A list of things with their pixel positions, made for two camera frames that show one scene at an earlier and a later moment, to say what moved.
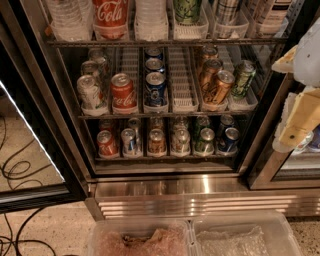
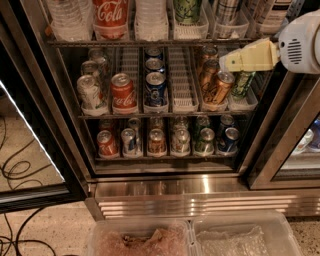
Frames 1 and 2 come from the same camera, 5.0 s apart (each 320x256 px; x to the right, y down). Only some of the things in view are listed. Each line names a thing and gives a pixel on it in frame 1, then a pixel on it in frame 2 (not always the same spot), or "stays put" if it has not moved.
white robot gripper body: (308, 65) to (297, 50)
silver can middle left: (90, 67) stays put
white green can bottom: (180, 141) stays put
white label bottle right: (275, 20) stays put
